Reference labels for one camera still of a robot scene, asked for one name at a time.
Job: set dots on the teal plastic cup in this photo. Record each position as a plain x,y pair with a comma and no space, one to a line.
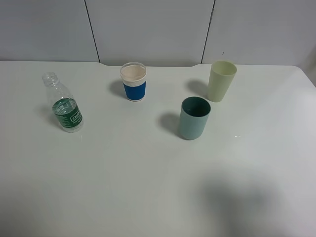
193,117

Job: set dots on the pale green plastic cup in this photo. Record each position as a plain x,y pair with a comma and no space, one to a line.
221,76

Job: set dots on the blue sleeved paper cup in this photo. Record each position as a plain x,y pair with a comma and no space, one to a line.
133,75

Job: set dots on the clear bottle green label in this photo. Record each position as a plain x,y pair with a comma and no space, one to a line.
62,103

